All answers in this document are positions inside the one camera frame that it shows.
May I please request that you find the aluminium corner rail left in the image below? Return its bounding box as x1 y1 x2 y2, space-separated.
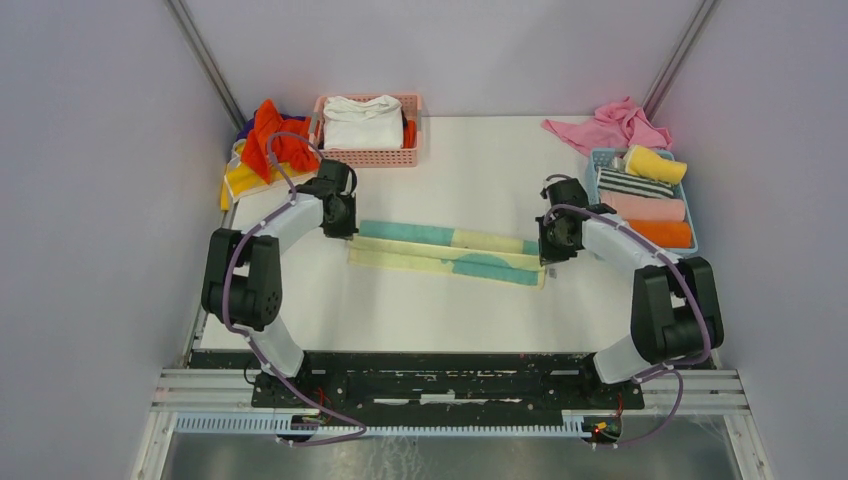
164 0 247 129

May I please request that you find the blue perforated basket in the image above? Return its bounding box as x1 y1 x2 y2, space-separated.
585 148 698 256

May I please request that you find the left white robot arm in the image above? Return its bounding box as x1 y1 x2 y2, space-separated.
201 160 358 407

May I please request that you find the white folded cloth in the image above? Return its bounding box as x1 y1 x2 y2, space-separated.
322 95 404 150

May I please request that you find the aluminium corner rail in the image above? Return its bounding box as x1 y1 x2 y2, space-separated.
642 0 722 120
164 0 247 129

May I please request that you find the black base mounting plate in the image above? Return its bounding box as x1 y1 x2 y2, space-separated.
188 349 717 429

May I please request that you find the purple cloth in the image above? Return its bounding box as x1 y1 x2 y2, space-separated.
236 114 311 141

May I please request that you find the orange red towel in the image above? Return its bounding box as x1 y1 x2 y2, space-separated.
241 99 319 184

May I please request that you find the rolled orange towel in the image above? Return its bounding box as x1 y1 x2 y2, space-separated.
628 220 693 249

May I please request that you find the white slotted cable duct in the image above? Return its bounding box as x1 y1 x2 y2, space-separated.
173 413 598 439

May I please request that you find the rolled yellow towel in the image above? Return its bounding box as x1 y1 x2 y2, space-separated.
623 145 688 185

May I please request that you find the pink crumpled towel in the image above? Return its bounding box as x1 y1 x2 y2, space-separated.
541 97 673 155

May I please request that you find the pink perforated basket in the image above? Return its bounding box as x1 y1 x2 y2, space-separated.
309 93 424 168

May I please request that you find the orange cloth in pink basket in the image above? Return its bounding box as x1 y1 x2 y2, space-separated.
402 120 417 149

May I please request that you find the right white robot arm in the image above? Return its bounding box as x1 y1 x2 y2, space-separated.
536 174 724 408

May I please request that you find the rolled pink towel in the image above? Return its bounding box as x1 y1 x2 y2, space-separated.
600 190 686 222

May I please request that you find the yellow green teal towel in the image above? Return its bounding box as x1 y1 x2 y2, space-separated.
348 220 545 288

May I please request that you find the aluminium corner rail right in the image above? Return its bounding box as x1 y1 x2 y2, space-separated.
642 0 722 120

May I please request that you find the rolled striped towel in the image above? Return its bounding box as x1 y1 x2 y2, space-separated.
596 168 675 199

